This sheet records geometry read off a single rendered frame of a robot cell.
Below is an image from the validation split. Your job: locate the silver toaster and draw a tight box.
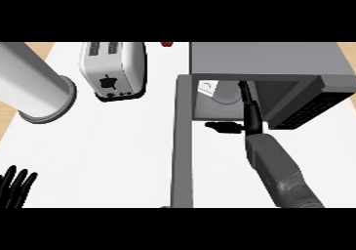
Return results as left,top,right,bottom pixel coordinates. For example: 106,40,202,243
78,41,147,103

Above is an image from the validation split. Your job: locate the white carton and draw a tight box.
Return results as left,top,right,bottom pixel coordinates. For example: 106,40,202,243
197,80,220,99

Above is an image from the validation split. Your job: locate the grey microwave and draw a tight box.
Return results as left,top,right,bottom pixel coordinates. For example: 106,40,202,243
187,41,356,132

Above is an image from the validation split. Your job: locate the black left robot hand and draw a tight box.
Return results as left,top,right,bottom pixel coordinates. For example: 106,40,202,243
0,164,38,209

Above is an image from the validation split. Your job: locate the grey microwave door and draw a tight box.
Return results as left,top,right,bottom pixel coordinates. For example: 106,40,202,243
169,73,196,209

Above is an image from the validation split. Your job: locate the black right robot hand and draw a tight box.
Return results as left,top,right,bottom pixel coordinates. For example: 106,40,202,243
203,80,265,136

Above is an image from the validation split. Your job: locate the glass turntable plate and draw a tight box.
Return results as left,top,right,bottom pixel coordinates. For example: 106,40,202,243
209,92,245,105

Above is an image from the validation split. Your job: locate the white cylindrical canister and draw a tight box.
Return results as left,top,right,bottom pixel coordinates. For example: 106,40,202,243
0,41,79,125

